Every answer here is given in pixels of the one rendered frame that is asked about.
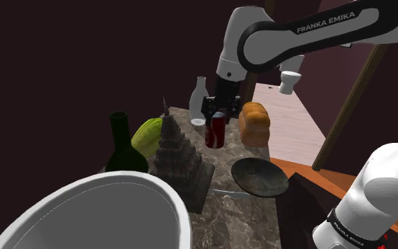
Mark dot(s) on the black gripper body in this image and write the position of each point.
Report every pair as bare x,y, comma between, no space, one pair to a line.
227,90

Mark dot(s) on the dark green glass bottle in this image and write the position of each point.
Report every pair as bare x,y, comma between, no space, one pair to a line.
125,157

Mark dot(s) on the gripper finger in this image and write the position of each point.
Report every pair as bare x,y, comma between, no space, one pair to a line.
207,107
236,107

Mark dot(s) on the white toilet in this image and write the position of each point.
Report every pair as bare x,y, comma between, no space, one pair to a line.
289,81

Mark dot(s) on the yellow-green ribbed squash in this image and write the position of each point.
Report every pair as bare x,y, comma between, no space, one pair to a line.
147,138

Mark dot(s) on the dark robot stand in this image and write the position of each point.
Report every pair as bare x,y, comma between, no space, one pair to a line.
298,213

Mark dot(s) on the brown door frame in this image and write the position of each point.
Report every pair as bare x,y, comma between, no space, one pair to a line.
350,103

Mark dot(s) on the red soda can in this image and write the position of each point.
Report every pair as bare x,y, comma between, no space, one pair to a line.
216,134

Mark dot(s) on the brown bread loaf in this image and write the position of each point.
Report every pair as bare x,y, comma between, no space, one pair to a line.
254,124

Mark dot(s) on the silver knife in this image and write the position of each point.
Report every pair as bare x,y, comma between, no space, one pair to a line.
229,193

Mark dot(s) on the dark grey plate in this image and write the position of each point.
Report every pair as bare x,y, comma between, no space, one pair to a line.
259,176

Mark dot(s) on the clear glass bottle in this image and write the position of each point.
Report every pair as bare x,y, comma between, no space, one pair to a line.
198,101

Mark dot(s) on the grey stone temple figure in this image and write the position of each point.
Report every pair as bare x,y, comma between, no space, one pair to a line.
181,162

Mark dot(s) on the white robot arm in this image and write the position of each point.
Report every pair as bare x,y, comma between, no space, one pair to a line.
274,38

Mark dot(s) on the large white bowl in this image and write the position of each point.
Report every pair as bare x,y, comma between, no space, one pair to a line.
91,213

